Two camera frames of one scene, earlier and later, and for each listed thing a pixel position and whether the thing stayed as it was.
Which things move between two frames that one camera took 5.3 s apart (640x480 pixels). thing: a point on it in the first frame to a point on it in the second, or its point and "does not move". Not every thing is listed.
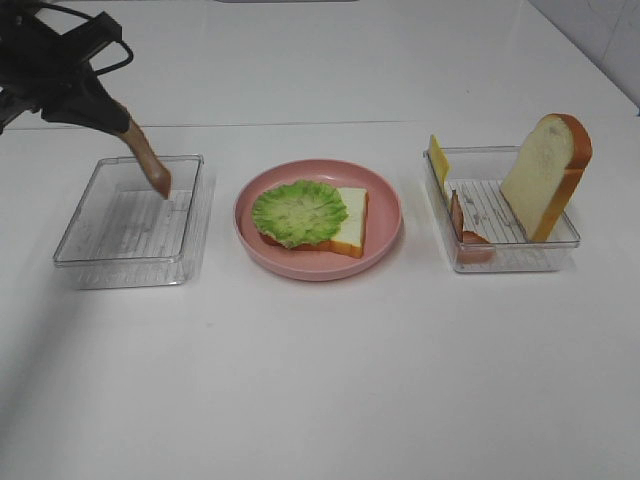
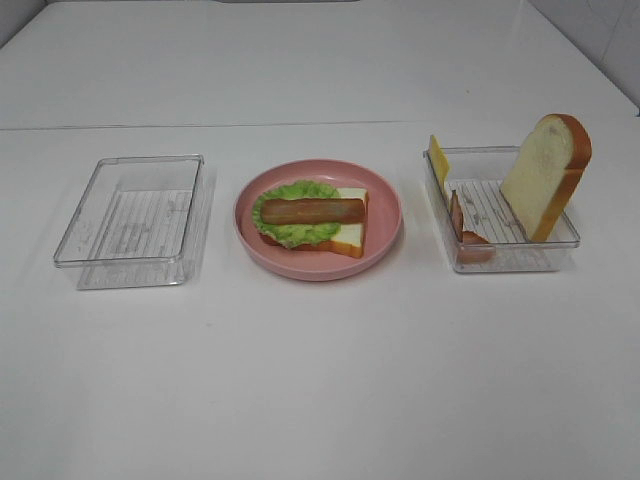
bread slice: x=351 y=238 does not move
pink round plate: x=384 y=218 does not move
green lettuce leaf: x=299 y=214 does not move
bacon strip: x=141 y=145 to x=323 y=211
